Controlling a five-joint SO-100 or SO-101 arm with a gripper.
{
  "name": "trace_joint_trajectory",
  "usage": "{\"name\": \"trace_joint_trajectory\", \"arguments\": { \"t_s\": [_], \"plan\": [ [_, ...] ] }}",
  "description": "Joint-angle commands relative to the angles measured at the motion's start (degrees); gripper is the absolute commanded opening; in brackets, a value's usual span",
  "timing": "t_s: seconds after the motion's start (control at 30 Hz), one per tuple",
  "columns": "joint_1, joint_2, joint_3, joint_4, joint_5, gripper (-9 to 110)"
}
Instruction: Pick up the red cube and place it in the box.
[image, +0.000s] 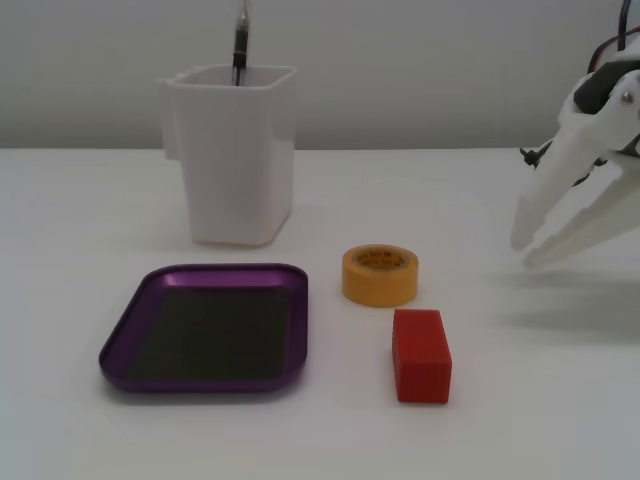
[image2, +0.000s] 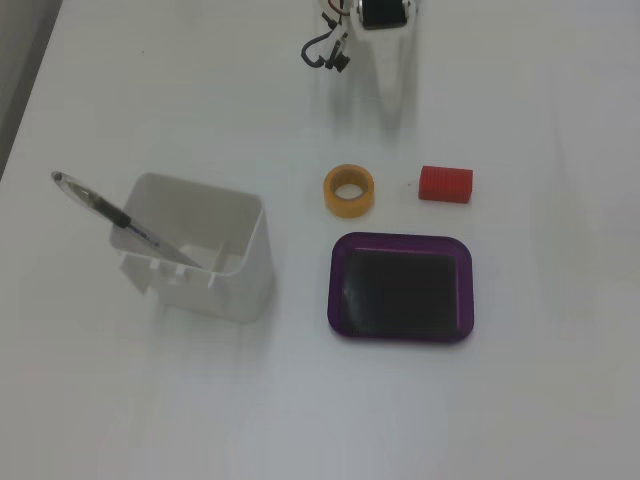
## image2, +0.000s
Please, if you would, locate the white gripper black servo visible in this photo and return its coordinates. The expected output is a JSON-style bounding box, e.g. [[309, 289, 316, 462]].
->
[[352, 0, 419, 129]]

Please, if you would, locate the red ribbed cube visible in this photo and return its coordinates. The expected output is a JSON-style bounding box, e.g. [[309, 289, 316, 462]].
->
[[417, 165, 475, 205]]

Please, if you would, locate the yellow tape roll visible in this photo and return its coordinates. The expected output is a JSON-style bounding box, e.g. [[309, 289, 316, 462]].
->
[[323, 163, 376, 220]]

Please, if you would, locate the purple metal tray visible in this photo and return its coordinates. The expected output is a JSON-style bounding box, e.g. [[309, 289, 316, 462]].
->
[[327, 231, 476, 346]]

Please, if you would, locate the white plastic pen holder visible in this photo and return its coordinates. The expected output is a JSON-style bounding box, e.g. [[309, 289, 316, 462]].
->
[[108, 172, 275, 324]]

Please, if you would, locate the black clear ballpoint pen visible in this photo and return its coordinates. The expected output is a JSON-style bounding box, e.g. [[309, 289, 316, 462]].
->
[[50, 170, 204, 270]]

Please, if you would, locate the black cable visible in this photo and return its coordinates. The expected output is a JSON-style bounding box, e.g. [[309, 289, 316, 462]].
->
[[300, 13, 352, 74]]

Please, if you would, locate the red white servo wire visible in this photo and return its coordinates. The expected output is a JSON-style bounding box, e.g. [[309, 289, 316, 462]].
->
[[319, 0, 351, 24]]

